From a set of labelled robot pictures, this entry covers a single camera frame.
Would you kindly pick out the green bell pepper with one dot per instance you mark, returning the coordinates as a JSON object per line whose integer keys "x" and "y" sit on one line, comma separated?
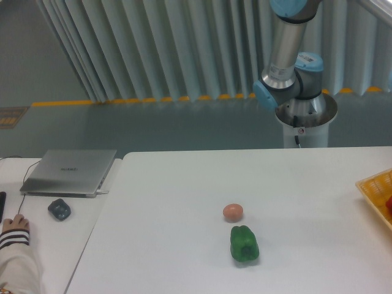
{"x": 243, "y": 244}

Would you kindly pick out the silver laptop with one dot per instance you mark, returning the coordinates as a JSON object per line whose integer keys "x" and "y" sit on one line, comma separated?
{"x": 70, "y": 173}

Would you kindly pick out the white corrugated partition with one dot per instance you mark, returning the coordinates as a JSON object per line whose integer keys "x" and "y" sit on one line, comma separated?
{"x": 185, "y": 50}

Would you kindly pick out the person's hand on mouse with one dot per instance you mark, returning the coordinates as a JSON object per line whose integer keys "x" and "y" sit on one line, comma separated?
{"x": 19, "y": 222}

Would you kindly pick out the black keyboard edge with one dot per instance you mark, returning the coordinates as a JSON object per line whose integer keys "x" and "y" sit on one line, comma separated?
{"x": 3, "y": 196}

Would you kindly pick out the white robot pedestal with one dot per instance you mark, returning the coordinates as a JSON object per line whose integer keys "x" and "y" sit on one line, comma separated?
{"x": 305, "y": 123}

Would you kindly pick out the yellow plastic basket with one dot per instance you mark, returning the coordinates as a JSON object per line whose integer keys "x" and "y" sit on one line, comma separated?
{"x": 376, "y": 190}

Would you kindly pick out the small dark grey tray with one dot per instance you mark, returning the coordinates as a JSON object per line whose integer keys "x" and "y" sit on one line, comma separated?
{"x": 59, "y": 209}

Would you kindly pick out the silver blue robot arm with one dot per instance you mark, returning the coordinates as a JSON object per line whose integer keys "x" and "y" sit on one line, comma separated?
{"x": 291, "y": 55}

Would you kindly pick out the white usb plug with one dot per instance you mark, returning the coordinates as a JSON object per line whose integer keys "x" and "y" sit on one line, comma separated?
{"x": 102, "y": 192}

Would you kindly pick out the striped beige sleeve forearm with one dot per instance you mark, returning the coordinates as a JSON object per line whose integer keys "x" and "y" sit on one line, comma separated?
{"x": 19, "y": 268}

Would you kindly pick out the brown egg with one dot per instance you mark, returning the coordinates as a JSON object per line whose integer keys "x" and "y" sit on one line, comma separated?
{"x": 233, "y": 212}

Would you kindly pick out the red item in basket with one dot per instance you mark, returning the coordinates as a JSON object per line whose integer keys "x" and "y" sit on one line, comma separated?
{"x": 388, "y": 204}

